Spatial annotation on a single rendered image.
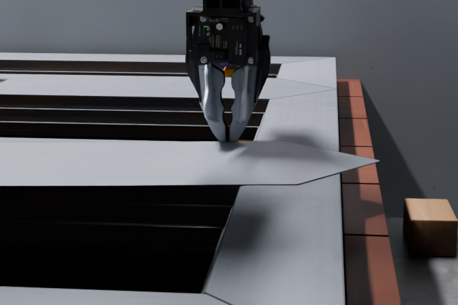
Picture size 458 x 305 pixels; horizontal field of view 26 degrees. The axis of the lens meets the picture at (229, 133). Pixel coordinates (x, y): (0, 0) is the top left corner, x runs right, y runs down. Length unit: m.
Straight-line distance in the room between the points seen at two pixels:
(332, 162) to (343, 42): 0.81
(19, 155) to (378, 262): 0.39
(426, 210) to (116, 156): 0.48
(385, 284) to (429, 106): 1.03
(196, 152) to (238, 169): 0.08
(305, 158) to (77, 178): 0.23
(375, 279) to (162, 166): 0.27
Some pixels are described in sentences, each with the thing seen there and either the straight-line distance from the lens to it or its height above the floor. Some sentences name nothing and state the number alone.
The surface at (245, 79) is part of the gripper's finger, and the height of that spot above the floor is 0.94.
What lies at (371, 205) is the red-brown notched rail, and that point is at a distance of 1.00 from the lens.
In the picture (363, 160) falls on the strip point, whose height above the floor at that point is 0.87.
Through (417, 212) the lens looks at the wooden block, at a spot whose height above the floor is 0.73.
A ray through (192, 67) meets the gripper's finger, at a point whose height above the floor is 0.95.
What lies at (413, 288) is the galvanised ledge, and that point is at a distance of 1.20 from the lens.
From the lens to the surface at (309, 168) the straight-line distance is 0.95.
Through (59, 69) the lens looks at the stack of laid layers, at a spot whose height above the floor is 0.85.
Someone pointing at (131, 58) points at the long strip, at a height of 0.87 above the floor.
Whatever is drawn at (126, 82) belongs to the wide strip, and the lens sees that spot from 1.47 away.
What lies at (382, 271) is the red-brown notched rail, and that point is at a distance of 0.82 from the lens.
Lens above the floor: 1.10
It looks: 12 degrees down
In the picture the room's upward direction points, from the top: straight up
